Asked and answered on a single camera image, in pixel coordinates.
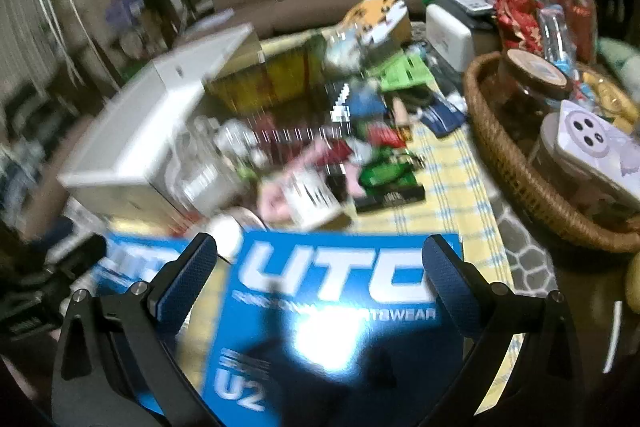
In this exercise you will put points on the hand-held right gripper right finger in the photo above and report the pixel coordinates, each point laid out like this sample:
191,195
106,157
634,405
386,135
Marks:
450,292

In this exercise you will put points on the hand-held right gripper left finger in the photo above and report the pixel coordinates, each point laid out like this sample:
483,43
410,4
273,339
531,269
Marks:
187,287

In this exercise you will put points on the pink cloth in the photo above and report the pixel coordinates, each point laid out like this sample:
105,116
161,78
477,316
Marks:
272,204

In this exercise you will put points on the white storage box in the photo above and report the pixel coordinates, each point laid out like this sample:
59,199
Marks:
150,127

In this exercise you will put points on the instant noodle bowl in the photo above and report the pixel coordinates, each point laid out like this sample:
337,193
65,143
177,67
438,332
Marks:
270,74

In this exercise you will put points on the blue printed box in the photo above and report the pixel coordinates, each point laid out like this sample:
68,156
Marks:
340,322
130,264

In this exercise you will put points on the yellow checked tablecloth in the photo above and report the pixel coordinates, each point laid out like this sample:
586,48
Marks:
450,187

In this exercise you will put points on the black small box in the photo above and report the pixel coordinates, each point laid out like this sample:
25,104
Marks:
390,199

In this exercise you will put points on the wicker basket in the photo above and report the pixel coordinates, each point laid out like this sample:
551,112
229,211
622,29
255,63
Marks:
505,167

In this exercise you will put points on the white printed card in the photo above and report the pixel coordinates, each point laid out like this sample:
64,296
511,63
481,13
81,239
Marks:
307,199

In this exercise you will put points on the navy pouch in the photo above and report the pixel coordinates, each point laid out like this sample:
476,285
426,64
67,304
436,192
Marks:
442,117

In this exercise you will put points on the cream tube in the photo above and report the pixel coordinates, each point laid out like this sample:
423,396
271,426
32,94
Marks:
401,114

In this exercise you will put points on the blue packet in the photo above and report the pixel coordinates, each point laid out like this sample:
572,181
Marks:
367,102

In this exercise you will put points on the white tin with button print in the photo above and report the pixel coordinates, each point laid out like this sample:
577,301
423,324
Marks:
595,142

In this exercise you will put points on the green card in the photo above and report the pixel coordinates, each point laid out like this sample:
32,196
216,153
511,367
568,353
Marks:
400,74

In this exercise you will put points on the jar with brown lid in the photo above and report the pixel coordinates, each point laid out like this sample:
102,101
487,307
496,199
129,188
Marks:
537,74

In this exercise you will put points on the white plastic case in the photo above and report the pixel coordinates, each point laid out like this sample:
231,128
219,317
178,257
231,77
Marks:
450,34

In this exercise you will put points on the white metal rack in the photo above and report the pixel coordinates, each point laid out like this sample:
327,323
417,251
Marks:
60,7

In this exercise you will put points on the red snack packet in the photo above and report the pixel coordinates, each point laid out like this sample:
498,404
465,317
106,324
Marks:
515,7

